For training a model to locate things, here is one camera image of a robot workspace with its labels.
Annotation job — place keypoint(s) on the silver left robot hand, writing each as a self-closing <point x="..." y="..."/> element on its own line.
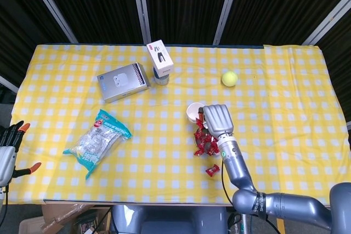
<point x="5" y="162"/>

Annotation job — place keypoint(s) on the grey robot torso base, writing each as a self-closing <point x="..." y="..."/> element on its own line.
<point x="170" y="220"/>

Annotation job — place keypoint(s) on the teal silver snack bag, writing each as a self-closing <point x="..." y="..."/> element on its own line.
<point x="96" y="143"/>

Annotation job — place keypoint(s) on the yellow white checked tablecloth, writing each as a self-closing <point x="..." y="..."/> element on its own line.
<point x="164" y="162"/>

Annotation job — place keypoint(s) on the blue white drink can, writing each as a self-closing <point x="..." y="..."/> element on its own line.
<point x="161" y="80"/>

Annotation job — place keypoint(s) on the silver earbuds box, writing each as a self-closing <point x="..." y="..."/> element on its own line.
<point x="120" y="83"/>

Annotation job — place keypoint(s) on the white partition frame post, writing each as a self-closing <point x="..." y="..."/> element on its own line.
<point x="8" y="83"/>
<point x="329" y="23"/>
<point x="227" y="6"/>
<point x="53" y="9"/>
<point x="141" y="6"/>

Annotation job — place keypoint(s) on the dark printed carton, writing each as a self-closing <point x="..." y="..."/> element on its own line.
<point x="87" y="223"/>

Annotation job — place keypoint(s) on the black pleated curtain panel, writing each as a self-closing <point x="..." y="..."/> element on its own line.
<point x="22" y="25"/>
<point x="101" y="6"/>
<point x="186" y="4"/>
<point x="277" y="4"/>
<point x="340" y="53"/>

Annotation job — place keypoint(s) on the white paper cup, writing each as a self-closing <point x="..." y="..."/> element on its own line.
<point x="192" y="110"/>

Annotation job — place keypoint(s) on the round steel plate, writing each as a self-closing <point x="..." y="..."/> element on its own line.
<point x="203" y="149"/>

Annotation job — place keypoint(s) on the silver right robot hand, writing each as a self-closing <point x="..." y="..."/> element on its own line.
<point x="218" y="120"/>

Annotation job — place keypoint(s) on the white plastic bin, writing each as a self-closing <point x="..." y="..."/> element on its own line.
<point x="27" y="225"/>

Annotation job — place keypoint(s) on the yellow tennis ball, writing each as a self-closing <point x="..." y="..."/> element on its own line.
<point x="229" y="79"/>

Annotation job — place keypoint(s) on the white metal table leg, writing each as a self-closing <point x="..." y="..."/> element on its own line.
<point x="246" y="227"/>

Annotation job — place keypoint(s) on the small white carton box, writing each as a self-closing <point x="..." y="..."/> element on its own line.
<point x="160" y="56"/>

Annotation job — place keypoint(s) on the red candy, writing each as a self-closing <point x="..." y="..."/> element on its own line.
<point x="198" y="152"/>
<point x="213" y="170"/>
<point x="211" y="148"/>
<point x="198" y="121"/>
<point x="199" y="137"/>

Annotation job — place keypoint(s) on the brown cardboard box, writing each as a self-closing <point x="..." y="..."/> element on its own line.
<point x="63" y="212"/>

